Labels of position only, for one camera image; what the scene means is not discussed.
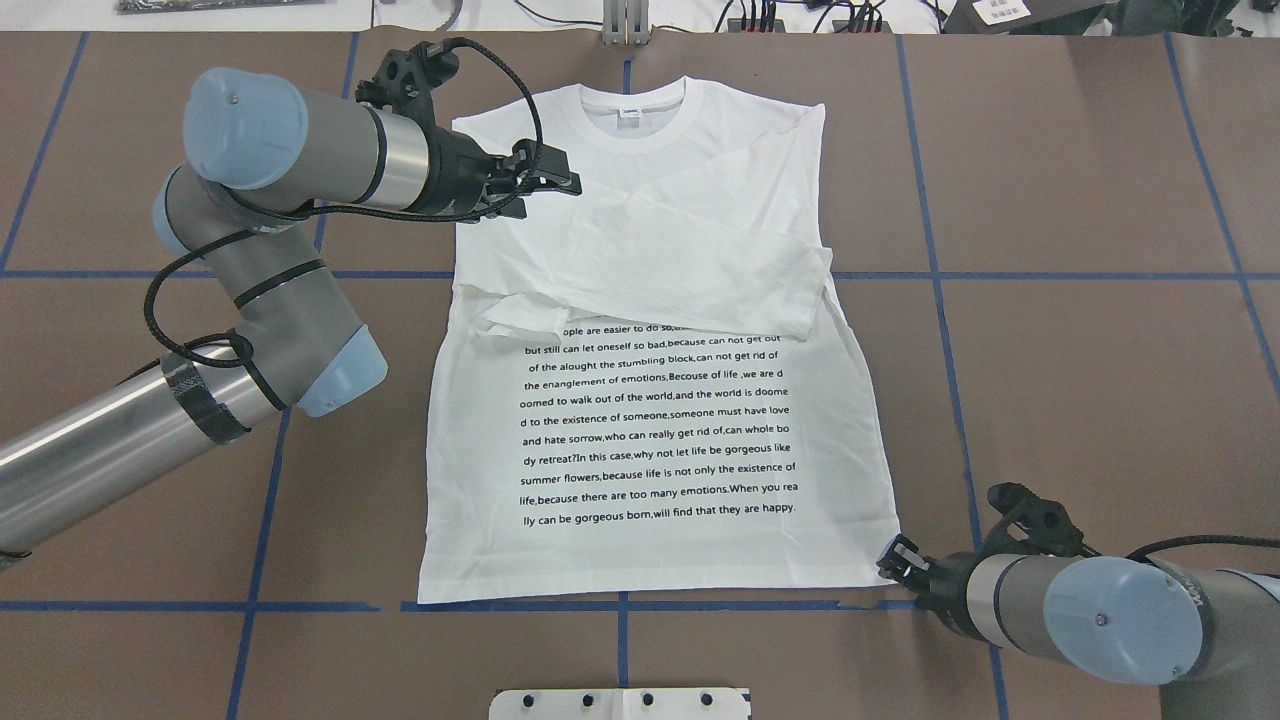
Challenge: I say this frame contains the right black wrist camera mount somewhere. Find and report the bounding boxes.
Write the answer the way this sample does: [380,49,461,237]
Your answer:
[982,482,1100,559]

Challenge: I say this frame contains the dark box with label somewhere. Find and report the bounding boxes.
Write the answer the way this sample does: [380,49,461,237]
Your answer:
[942,1,1117,36]

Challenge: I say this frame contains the black braided cable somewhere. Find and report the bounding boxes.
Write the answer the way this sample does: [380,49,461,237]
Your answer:
[1125,536,1280,561]
[143,38,545,411]

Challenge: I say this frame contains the white long-sleeve printed shirt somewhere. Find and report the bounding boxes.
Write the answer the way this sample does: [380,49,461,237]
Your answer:
[416,77,900,603]

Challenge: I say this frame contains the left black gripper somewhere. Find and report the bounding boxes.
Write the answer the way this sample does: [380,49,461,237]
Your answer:
[428,126,582,222]

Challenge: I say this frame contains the grey aluminium post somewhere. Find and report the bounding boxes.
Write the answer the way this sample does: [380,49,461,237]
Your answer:
[602,0,652,46]

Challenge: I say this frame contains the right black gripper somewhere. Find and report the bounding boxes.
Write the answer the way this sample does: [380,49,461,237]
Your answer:
[878,536,977,635]

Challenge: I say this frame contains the left black braided cable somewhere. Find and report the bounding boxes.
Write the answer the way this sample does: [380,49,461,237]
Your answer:
[143,38,545,411]

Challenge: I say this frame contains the right black braided cable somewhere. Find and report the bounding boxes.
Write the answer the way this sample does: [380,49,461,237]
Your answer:
[1125,536,1280,561]

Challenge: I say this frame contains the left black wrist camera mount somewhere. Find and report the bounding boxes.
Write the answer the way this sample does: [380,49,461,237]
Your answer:
[355,42,460,129]

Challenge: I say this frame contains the dark flat bag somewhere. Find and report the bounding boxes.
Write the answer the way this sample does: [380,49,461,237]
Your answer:
[115,0,323,15]

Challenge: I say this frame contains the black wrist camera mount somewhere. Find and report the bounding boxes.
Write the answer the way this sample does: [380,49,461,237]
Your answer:
[982,482,1100,559]
[355,42,460,129]

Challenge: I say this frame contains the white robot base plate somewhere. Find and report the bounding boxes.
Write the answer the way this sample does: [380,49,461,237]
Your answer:
[488,687,753,719]

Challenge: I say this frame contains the black cables at table edge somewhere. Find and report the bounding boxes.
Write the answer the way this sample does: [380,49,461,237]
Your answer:
[515,0,946,35]

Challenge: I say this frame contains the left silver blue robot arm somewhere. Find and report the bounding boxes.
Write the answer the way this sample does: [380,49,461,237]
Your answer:
[1,53,581,566]

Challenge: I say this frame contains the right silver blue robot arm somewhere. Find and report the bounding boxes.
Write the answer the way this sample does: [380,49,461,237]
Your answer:
[878,536,1279,719]

